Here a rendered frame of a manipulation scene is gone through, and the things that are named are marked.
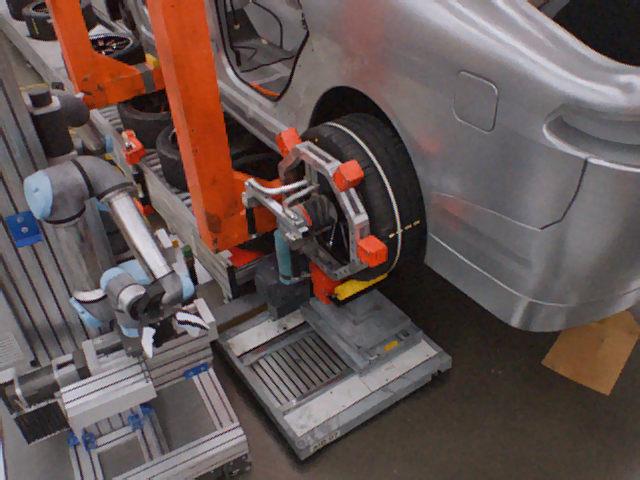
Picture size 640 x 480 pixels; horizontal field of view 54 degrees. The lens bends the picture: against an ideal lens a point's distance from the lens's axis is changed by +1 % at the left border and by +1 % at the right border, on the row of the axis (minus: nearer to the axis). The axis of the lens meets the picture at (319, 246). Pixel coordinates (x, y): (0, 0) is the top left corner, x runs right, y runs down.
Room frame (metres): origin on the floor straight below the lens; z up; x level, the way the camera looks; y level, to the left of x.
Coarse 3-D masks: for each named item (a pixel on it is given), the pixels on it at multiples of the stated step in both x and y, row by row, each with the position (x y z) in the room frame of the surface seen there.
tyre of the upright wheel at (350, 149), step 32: (320, 128) 2.14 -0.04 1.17; (352, 128) 2.10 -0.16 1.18; (384, 128) 2.09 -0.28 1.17; (352, 160) 1.93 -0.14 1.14; (384, 160) 1.95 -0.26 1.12; (384, 192) 1.86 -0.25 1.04; (416, 192) 1.90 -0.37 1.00; (384, 224) 1.79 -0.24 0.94; (416, 224) 1.86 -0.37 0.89; (416, 256) 1.93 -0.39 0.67
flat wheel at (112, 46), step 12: (96, 36) 5.44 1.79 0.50; (108, 36) 5.44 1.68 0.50; (120, 36) 5.41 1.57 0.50; (132, 36) 5.37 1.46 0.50; (96, 48) 5.24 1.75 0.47; (108, 48) 5.24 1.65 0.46; (120, 48) 5.19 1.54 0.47; (132, 48) 5.08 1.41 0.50; (120, 60) 4.94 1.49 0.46; (132, 60) 5.02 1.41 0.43; (144, 60) 5.18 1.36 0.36
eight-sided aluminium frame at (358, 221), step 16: (304, 144) 2.11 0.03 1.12; (288, 160) 2.16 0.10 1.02; (304, 160) 2.06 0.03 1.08; (320, 160) 1.98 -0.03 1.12; (336, 160) 1.97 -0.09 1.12; (288, 176) 2.26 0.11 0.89; (288, 192) 2.22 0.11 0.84; (336, 192) 1.88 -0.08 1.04; (352, 192) 1.87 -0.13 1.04; (352, 208) 1.82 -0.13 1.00; (352, 224) 1.79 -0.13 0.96; (368, 224) 1.81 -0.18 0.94; (352, 240) 1.80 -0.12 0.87; (320, 256) 2.08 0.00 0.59; (352, 256) 1.80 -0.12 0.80; (336, 272) 1.90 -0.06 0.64; (352, 272) 1.80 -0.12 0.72
